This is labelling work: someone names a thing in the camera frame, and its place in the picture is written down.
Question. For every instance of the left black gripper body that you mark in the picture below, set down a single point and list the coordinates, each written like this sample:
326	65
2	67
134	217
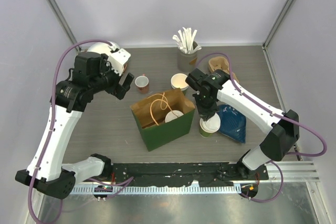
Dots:
112	78

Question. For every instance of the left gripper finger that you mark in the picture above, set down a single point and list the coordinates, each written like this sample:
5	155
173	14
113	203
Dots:
120	92
127	82

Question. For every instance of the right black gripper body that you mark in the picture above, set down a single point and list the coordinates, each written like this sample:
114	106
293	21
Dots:
206	107

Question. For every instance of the stack of green paper cups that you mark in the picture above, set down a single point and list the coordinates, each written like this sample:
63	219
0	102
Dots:
178	81

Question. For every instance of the green paper bag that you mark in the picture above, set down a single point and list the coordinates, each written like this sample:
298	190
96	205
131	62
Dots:
149	115

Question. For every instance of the white cup lid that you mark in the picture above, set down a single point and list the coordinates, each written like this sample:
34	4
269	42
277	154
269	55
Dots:
211	125
172	115

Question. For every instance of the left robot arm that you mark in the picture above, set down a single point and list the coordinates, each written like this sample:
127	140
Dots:
92	73

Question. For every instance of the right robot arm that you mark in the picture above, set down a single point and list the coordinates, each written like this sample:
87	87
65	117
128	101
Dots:
280	127

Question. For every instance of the cardboard cup carrier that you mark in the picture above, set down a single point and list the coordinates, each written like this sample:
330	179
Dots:
218	63

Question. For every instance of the grey straw holder cup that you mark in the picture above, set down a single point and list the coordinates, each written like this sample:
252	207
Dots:
186	62

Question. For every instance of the white paper plate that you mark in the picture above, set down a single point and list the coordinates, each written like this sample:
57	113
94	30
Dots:
103	48

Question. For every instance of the blue leaf-shaped dish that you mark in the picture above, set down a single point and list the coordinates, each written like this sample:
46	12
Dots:
233	123

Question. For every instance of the white wrapped straws bundle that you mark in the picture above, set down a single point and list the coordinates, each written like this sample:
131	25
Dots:
185	41

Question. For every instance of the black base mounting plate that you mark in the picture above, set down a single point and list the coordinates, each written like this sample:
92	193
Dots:
207	174

